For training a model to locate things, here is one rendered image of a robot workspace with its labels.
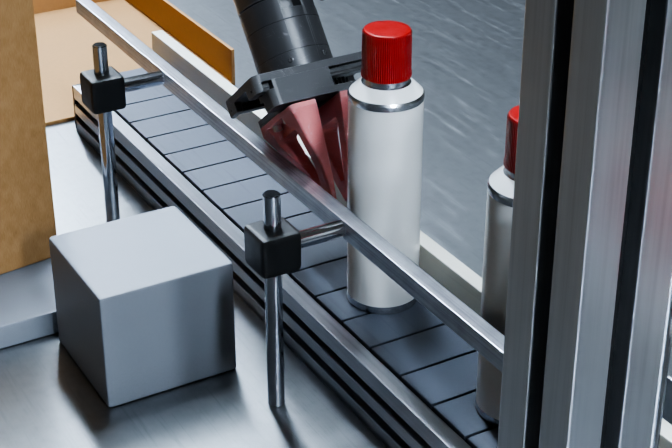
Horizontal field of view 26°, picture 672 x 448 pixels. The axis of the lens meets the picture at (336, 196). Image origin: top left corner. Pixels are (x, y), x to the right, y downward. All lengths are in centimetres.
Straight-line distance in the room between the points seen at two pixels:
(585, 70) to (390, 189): 48
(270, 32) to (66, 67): 55
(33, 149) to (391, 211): 30
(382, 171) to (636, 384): 42
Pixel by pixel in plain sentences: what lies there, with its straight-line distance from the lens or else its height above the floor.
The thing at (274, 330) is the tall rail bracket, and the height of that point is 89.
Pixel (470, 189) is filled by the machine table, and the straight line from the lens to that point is 131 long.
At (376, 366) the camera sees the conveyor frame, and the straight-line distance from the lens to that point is 98.
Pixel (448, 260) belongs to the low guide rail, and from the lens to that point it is 103.
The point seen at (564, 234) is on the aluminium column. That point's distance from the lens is 54.
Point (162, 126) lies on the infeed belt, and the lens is 132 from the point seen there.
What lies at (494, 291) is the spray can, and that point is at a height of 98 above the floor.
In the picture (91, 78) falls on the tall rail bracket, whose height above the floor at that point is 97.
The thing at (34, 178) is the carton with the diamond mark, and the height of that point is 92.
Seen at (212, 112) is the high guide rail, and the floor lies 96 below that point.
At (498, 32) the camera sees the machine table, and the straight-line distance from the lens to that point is 167.
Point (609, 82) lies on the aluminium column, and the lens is 51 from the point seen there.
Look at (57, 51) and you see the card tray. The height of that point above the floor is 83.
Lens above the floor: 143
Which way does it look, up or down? 28 degrees down
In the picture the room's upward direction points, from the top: straight up
